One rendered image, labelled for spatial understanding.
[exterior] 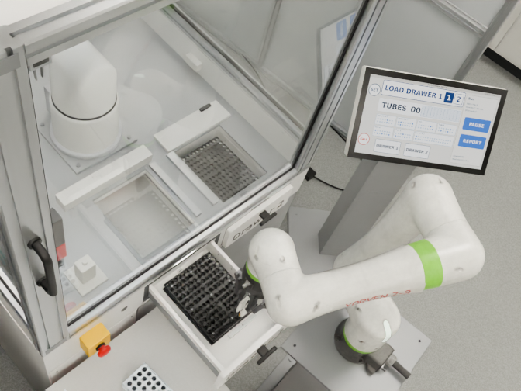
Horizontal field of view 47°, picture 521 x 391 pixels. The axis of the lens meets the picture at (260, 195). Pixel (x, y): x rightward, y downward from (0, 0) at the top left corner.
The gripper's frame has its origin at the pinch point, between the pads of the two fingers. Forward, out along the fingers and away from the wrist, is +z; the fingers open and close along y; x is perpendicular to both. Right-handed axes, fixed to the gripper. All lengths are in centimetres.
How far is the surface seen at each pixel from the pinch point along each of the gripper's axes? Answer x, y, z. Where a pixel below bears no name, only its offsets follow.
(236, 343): -4.1, 4.7, 13.1
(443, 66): 159, -30, 20
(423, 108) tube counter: 91, -11, -15
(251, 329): 2.2, 4.4, 13.1
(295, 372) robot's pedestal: 17, 21, 48
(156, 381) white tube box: -28.0, -2.5, 17.1
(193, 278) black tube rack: -3.1, -17.4, 6.7
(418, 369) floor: 83, 56, 97
